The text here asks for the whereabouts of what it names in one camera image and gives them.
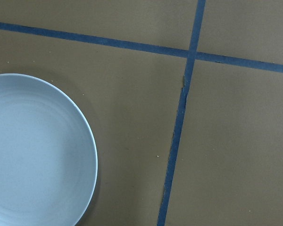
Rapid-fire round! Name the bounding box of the light blue plate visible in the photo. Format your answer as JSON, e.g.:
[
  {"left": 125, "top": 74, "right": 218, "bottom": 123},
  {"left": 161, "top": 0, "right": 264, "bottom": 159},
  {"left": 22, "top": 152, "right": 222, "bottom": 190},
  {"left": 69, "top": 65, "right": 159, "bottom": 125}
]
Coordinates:
[{"left": 0, "top": 73, "right": 98, "bottom": 226}]

